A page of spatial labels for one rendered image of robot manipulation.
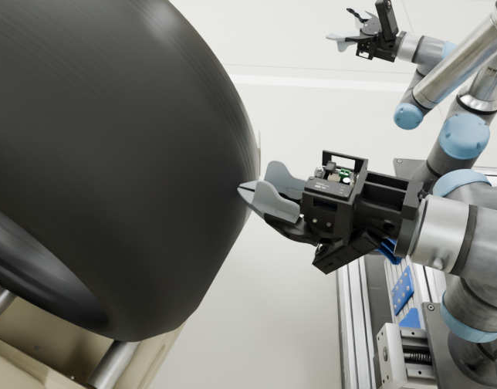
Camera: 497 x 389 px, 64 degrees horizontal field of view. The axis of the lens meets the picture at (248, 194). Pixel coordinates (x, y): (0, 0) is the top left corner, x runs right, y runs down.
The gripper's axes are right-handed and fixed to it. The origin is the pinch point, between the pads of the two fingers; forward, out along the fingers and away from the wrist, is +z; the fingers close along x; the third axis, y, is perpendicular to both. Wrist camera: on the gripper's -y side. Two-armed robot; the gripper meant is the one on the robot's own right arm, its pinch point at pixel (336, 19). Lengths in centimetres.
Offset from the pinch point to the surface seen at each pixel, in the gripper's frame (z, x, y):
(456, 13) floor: -18, 251, 142
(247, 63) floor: 97, 96, 121
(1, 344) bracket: 12, -112, -4
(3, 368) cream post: 0, -112, -17
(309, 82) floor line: 48, 97, 121
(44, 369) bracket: 3, -111, -4
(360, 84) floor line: 16, 114, 123
